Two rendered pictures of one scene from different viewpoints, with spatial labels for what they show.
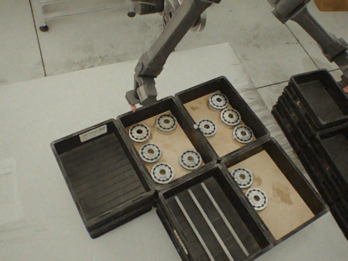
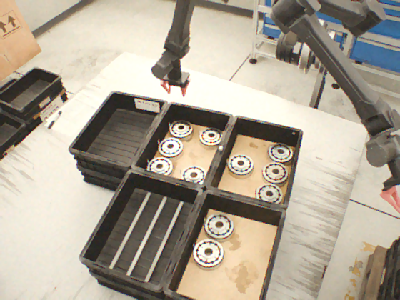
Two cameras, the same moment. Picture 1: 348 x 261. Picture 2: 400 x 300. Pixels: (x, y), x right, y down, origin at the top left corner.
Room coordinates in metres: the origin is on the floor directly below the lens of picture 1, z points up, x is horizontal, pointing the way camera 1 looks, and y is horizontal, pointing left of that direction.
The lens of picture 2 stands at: (0.32, -0.83, 1.95)
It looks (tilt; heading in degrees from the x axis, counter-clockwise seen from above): 48 degrees down; 61
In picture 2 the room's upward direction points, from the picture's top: 3 degrees counter-clockwise
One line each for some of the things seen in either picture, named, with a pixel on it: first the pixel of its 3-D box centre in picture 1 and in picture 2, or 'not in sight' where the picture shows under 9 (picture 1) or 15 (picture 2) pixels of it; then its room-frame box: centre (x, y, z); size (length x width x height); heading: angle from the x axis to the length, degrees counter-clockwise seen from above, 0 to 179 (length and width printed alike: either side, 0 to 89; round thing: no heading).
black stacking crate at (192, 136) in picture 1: (164, 145); (186, 149); (0.73, 0.03, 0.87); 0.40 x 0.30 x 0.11; 39
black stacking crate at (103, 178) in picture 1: (102, 173); (122, 134); (0.55, 0.26, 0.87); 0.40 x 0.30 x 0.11; 39
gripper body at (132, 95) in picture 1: (141, 91); (173, 71); (0.78, 0.15, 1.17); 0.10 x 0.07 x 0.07; 128
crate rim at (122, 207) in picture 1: (101, 167); (119, 126); (0.55, 0.26, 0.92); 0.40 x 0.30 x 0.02; 39
